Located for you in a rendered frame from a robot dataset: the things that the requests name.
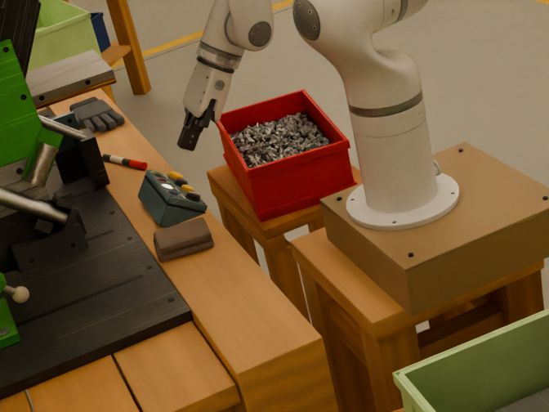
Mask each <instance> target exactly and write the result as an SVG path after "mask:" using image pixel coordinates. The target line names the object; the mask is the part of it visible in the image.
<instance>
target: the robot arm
mask: <svg viewBox="0 0 549 412"><path fill-rule="evenodd" d="M427 2H428V0H293V2H292V16H293V21H294V24H295V26H296V29H297V32H298V33H299V34H300V36H301V37H302V39H303V40H304V41H305V42H306V43H308V44H309V45H310V46H311V47H313V48H314V49H315V50H316V51H317V52H318V53H320V54H321V55H322V56H324V57H325V58H326V59H327V60H329V61H330V62H331V63H332V64H333V66H334V67H335V68H336V70H337V72H338V73H339V74H340V76H341V80H342V82H343V85H344V88H345V92H346V99H347V104H348V108H349V113H350V121H351V125H352V130H353V134H354V139H355V147H356V151H357V155H358V160H359V168H360V172H361V177H362V182H363V184H362V185H360V186H359V187H357V188H356V189H355V190H354V191H353V192H352V193H351V194H350V196H349V197H348V199H347V201H346V211H347V213H348V216H349V218H350V219H351V220H352V221H353V222H355V223H356V224H358V225H360V226H363V227H366V228H369V229H374V230H379V231H399V230H405V229H410V228H414V227H418V226H423V225H426V224H428V223H431V222H433V221H436V220H438V219H440V218H441V217H443V216H444V215H446V214H447V213H449V212H450V211H451V210H452V209H453V208H454V207H455V206H456V204H457V203H458V201H459V196H460V194H459V188H458V184H457V183H456V182H455V181H454V180H453V179H452V178H451V177H449V176H447V175H445V174H443V173H441V169H440V166H439V165H438V163H437V162H436V161H435V160H433V158H432V152H431V142H430V137H429V131H428V126H427V120H426V110H425V105H424V99H423V94H422V84H421V79H420V75H419V71H418V68H417V65H416V63H415V61H414V60H413V58H412V57H411V56H409V55H408V54H406V53H404V52H401V51H396V50H386V49H375V48H374V46H373V43H372V36H373V34H375V33H376V32H378V31H381V30H383V29H385V28H387V27H389V26H391V25H394V24H396V23H398V22H400V21H402V20H405V19H407V18H409V17H410V16H412V15H414V14H415V13H417V12H418V11H420V10H421V9H422V8H423V7H424V6H425V5H426V3H427ZM273 34H274V17H273V11H272V6H271V0H215V2H214V4H213V7H212V10H211V13H210V16H209V17H208V22H207V24H206V27H205V29H204V31H203V36H202V38H201V41H200V43H199V47H198V49H197V51H196V53H197V54H198V55H199V56H197V59H196V60H197V61H198V63H197V65H196V66H195V68H194V71H193V73H192V75H191V77H190V80H189V83H188V85H187V88H186V90H185V95H184V97H183V105H184V106H185V113H186V116H185V121H184V126H183V128H182V130H181V134H180V137H179V139H178V142H177V145H178V146H179V147H180V148H182V149H185V150H191V151H194V149H195V146H196V144H197V142H198V139H199V135H200V133H201V132H202V131H203V128H208V126H209V123H210V119H211V120H212V121H213V122H214V123H217V122H219V120H220V118H221V114H222V111H223V109H224V106H225V102H226V99H227V96H228V93H229V90H230V84H231V79H232V74H233V73H234V69H237V68H238V67H239V64H240V61H241V59H242V56H243V53H244V50H245V49H246V50H248V51H252V52H257V51H260V50H262V49H264V48H266V47H267V46H268V45H269V44H270V42H271V39H272V38H273ZM232 68H233V69H232ZM202 115H203V116H202Z"/></svg>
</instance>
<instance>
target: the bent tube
mask: <svg viewBox="0 0 549 412"><path fill-rule="evenodd" d="M0 205H2V206H5V207H8V208H12V209H15V210H17V211H20V212H22V213H27V214H29V215H32V216H35V217H39V218H41V219H43V220H46V221H49V222H53V223H55V224H58V225H61V226H63V225H64V224H65V223H66V220H67V217H68V215H69V210H66V209H63V208H59V207H56V206H54V205H51V204H47V203H44V202H42V201H40V200H37V199H33V198H30V197H28V196H25V195H21V194H18V193H16V192H13V191H10V190H7V189H4V188H2V187H0Z"/></svg>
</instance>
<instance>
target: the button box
mask: <svg viewBox="0 0 549 412"><path fill-rule="evenodd" d="M152 172H153V171H152V170H147V171H146V173H145V176H144V179H143V182H142V184H141V188H140V191H139V193H138V198H139V200H140V201H141V202H142V203H143V205H144V206H145V207H146V208H147V210H148V211H149V212H150V214H151V215H152V217H153V218H154V220H155V221H156V222H157V223H158V224H159V225H160V226H163V227H170V226H175V225H176V224H179V223H182V222H185V221H187V220H190V219H191V218H194V217H197V216H200V215H202V214H204V213H205V211H206V210H207V207H208V206H207V205H206V204H205V203H204V202H203V201H202V199H201V198H200V199H199V200H195V199H191V198H189V197H188V196H186V194H187V192H185V191H183V190H182V189H181V186H180V185H178V184H176V183H175V181H176V179H173V178H171V177H169V176H168V174H165V173H161V172H160V174H161V175H162V176H159V175H156V174H153V173H152ZM157 177H161V178H163V179H165V180H166V181H167V182H164V181H160V180H158V179H157ZM163 184H167V185H169V186H171V187H172V189H169V188H167V187H165V186H163ZM168 191H174V192H176V193H177V194H178V195H172V194H170V193H169V192H168Z"/></svg>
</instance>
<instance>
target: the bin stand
mask: <svg viewBox="0 0 549 412"><path fill-rule="evenodd" d="M351 170H352V174H353V178H354V179H355V181H356V182H357V185H358V184H359V183H362V177H361V172H360V170H359V169H357V168H356V167H354V166H353V165H352V164H351ZM207 175H208V180H209V184H210V187H211V191H212V194H213V195H214V196H215V197H216V201H217V204H218V207H219V210H220V214H221V220H222V222H223V226H224V228H226V229H227V230H228V232H229V233H230V234H231V235H232V236H233V237H234V238H235V240H236V241H237V242H238V243H239V244H240V245H241V246H242V248H243V249H244V250H245V251H246V252H247V253H248V255H249V256H250V257H251V258H252V259H253V260H254V261H255V263H256V264H257V265H258V266H260V263H259V260H258V256H257V251H256V247H255V244H254V240H255V241H256V242H257V243H258V244H259V245H260V246H261V247H262V248H263V249H264V254H265V257H266V263H267V266H268V270H269V273H270V279H271V280H272V281H273V282H274V283H275V285H276V286H277V287H278V288H279V289H280V290H281V291H282V293H283V294H284V295H285V296H286V297H287V298H288V300H289V301H290V302H291V303H292V304H293V305H294V306H295V308H296V309H297V310H298V311H299V312H300V313H301V314H302V315H303V316H304V317H305V318H306V319H307V320H308V322H309V323H310V317H309V313H308V310H307V305H306V299H305V295H304V292H303V288H302V284H301V277H300V274H299V270H298V266H297V261H296V260H295V259H294V258H293V255H292V248H291V245H290V243H289V242H288V241H287V240H286V239H285V237H284V233H286V232H289V231H292V230H294V229H297V228H298V227H301V226H304V225H306V224H307V225H308V228H309V232H310V233H311V232H313V231H317V230H318V229H321V228H323V227H325V225H324V218H323V214H322V210H321V206H320V204H317V205H315V206H312V207H309V208H305V209H302V210H299V211H296V212H294V213H289V214H286V215H283V216H281V217H276V218H273V219H270V220H268V221H265V222H260V221H259V220H258V218H257V215H256V214H255V213H254V211H253V209H252V207H251V205H250V203H249V202H248V200H247V198H246V196H245V194H244V193H243V191H242V189H241V188H240V186H239V184H238V182H237V181H236V179H235V177H234V174H233V173H232V172H231V170H230V168H229V166H228V164H224V165H222V166H220V167H217V168H214V169H211V170H209V171H207ZM253 239H254V240H253Z"/></svg>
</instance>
